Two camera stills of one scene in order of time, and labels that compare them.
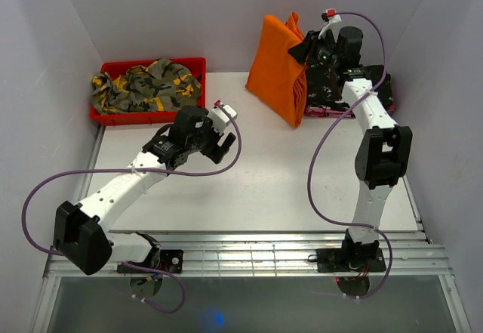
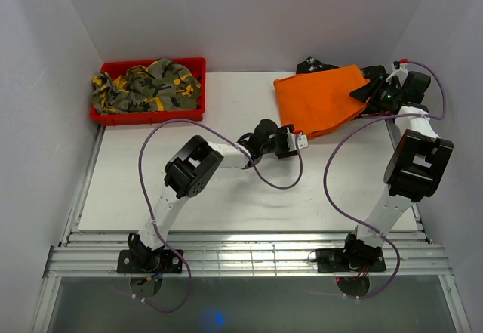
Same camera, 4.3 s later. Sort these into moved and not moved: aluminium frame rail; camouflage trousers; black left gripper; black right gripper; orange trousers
Moved: black right gripper; orange trousers; black left gripper
Not moved: camouflage trousers; aluminium frame rail
